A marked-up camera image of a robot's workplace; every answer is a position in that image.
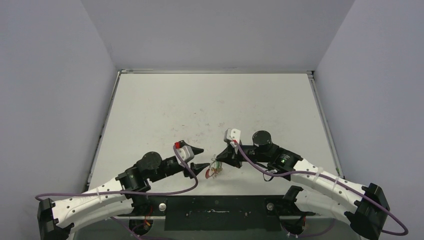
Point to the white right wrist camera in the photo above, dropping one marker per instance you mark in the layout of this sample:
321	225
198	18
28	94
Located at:
231	135

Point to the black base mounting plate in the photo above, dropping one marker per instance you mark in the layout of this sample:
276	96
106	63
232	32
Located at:
217	213

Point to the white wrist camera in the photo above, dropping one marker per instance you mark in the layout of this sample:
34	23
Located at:
231	135
184	152

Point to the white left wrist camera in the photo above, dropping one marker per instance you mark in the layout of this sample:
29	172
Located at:
184	152

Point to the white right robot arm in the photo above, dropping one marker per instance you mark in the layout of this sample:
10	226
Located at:
364	208

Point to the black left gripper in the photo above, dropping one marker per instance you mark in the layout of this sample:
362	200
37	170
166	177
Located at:
200	166

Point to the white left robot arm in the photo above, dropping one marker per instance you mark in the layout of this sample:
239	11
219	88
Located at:
127	193

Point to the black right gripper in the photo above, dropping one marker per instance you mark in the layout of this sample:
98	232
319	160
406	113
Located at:
233	153

